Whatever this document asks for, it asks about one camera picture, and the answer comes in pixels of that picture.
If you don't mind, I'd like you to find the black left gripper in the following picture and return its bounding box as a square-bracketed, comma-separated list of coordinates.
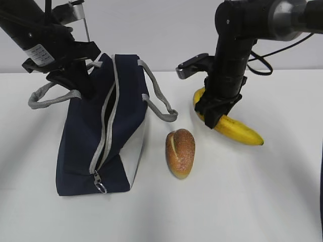
[22, 25, 101, 98]

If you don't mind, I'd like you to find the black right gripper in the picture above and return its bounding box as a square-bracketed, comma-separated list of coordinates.
[194, 75, 247, 129]

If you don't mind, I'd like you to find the yellow banana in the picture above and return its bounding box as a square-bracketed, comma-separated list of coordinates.
[193, 87, 265, 146]

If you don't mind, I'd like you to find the brown bread roll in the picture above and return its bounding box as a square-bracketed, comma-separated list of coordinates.
[166, 129, 195, 179]

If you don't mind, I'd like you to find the navy blue lunch bag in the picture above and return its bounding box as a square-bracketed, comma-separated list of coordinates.
[28, 54, 178, 196]

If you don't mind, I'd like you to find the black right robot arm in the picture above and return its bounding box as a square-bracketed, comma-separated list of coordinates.
[195, 1, 322, 129]

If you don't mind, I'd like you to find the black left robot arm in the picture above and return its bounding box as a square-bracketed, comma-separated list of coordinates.
[1, 1, 100, 98]

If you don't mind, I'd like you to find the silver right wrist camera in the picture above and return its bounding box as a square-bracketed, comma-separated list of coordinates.
[176, 53, 214, 80]

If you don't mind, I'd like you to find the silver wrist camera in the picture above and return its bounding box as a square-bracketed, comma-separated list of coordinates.
[176, 53, 214, 80]
[52, 0, 85, 25]

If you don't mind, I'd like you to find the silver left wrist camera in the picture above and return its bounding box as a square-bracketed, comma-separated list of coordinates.
[52, 0, 85, 25]

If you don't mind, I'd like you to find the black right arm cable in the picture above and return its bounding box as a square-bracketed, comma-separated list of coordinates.
[246, 32, 316, 75]

